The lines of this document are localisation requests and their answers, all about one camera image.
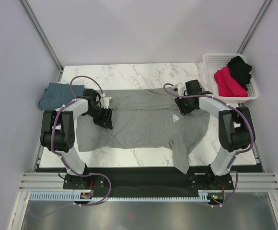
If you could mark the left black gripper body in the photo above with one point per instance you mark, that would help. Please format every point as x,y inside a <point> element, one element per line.
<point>99,115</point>

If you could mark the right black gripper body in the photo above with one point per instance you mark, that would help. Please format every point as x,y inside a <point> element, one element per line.
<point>183,104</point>

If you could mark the grey t shirt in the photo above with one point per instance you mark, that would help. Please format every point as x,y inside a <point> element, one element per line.
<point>145,119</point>

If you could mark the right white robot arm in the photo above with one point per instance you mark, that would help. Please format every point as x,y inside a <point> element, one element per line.
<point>235,129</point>

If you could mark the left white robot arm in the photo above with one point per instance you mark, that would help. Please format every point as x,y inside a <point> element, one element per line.
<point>58,134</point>

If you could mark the red t shirt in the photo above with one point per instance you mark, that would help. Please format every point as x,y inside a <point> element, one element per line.
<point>227,85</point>

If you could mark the folded blue t shirt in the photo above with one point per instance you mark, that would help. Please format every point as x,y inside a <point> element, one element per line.
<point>56,95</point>

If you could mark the white plastic basket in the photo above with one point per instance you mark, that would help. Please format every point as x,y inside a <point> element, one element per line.
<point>215,61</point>

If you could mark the black t shirt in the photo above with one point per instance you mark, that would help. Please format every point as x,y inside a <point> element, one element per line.
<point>240,71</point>

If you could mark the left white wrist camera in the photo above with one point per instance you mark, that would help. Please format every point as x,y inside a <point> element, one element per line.
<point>105,101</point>

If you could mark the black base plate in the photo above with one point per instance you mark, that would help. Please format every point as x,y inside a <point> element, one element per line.
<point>155,180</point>

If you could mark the white slotted cable duct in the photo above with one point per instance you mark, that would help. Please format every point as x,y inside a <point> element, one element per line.
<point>198,196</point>

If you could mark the aluminium frame rail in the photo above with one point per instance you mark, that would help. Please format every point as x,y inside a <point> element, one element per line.
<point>247,182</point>

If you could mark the left corner aluminium post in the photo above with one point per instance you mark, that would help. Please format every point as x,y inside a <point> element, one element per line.
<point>38,28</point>

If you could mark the corner aluminium post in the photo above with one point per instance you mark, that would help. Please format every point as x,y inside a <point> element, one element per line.
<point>254,25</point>
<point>38,28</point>

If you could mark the right corner aluminium post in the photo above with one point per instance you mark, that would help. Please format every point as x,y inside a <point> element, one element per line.
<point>254,25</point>

